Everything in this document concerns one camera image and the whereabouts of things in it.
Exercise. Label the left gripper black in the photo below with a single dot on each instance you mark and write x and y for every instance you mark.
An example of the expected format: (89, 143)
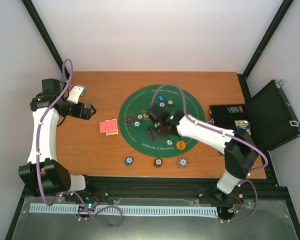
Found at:
(79, 113)

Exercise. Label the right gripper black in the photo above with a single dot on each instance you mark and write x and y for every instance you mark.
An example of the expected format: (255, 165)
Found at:
(154, 135)

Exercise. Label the orange round blind button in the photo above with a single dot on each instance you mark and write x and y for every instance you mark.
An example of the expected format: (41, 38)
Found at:
(181, 145)

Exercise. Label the red playing card deck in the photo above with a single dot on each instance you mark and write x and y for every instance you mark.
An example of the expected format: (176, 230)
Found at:
(108, 125)

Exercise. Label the blue round blind button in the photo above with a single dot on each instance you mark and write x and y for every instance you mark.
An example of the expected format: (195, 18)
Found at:
(161, 98)

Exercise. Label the brown poker chip stack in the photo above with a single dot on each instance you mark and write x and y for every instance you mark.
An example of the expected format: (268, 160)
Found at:
(158, 162)

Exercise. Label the black triangular dealer button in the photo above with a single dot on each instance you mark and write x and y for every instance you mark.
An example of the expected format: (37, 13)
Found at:
(129, 119)

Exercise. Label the blue white chip stack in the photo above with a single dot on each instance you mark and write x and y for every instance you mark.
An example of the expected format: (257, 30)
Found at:
(182, 163)

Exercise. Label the teal poker chip stack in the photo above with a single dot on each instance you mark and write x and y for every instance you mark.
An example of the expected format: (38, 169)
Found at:
(129, 161)

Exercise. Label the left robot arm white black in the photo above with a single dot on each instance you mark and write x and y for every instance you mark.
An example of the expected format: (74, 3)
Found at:
(43, 174)

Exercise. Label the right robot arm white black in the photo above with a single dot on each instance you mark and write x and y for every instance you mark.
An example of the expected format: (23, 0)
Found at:
(237, 146)

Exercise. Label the orange card box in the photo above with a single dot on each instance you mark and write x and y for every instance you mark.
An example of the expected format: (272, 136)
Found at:
(110, 133)

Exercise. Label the round green poker mat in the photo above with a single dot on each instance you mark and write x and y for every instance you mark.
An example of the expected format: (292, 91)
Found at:
(139, 103)

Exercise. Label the chips row in case top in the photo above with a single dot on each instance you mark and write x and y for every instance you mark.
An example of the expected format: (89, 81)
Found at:
(235, 109)

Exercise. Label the blue white chips in case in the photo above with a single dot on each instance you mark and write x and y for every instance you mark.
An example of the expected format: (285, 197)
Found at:
(243, 124)

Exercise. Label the black poker case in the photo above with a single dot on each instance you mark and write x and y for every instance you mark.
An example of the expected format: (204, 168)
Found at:
(272, 120)

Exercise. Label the metal front plate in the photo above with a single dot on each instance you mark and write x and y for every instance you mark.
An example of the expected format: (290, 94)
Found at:
(262, 220)

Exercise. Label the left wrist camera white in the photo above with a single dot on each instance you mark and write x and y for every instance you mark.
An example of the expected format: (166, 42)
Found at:
(76, 92)

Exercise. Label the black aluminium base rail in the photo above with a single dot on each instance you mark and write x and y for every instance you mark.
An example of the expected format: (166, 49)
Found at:
(110, 189)

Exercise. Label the light blue cable duct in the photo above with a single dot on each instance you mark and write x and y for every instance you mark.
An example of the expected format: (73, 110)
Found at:
(127, 210)

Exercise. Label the left black frame post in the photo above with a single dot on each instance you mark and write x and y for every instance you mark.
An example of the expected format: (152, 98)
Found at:
(36, 19)

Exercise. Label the black frame post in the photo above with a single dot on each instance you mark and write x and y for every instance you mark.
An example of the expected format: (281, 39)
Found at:
(36, 19)
(273, 26)

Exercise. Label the right black frame post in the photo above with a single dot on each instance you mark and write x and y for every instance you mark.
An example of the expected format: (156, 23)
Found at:
(273, 26)

